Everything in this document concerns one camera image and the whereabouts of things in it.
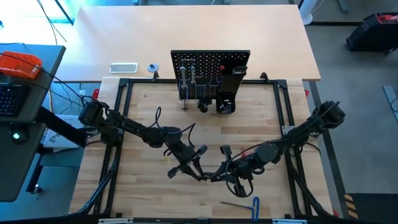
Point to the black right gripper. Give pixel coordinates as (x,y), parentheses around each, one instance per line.
(242,171)

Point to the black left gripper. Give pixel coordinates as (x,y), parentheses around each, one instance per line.
(185,154)

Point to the large silver combination wrench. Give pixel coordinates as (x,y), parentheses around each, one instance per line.
(183,77)

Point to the small silver combination wrench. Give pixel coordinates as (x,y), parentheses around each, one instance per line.
(193,76)

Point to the black torpedo level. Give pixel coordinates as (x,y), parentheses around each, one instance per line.
(239,71)

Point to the black screwdriver red cap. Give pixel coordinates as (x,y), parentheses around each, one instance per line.
(221,67)

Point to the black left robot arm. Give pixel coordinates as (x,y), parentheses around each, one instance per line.
(130,126)

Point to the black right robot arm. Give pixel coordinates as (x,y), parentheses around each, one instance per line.
(298,132)

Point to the double prong pegboard hook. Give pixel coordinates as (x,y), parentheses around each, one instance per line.
(187,93)
(196,93)

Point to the small black pegboard bin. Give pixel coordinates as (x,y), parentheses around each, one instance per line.
(220,96)

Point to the tall black pegboard bin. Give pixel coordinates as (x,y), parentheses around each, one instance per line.
(231,84)

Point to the small tape roll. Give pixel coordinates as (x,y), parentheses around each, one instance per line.
(153,68)

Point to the black metal pegboard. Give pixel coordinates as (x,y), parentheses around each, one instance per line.
(208,59)

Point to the red table clamp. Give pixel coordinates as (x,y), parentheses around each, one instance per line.
(95,93)
(335,213)
(307,93)

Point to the small white block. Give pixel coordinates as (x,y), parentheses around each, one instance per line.
(82,92)

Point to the white cardboard box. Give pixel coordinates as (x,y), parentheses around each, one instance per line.
(59,140)

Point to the beige wooden desk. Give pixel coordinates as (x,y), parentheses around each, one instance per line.
(140,34)

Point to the silver floor fitting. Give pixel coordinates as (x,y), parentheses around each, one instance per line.
(37,188)

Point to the dark grey side desk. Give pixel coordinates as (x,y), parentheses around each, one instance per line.
(18,174)

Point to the black computer mouse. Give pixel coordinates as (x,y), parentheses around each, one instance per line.
(18,137)

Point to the black backlit keyboard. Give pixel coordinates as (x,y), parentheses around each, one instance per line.
(12,99)

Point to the black equipment case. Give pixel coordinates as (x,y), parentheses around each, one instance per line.
(370,34)

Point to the orange plastic case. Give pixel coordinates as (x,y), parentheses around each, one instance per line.
(18,65)

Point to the red tool on case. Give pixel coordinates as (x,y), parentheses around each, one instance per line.
(388,19)

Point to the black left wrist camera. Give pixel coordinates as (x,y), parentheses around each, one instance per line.
(202,150)

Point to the silver frame bracket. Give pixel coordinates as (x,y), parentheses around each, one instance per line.
(115,221)
(289,221)

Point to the black aluminium table frame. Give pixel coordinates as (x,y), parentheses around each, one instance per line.
(140,81)

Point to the white pedestal base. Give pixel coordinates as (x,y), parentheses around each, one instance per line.
(308,17)

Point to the grey floor rail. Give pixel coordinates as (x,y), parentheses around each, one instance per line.
(391,99)

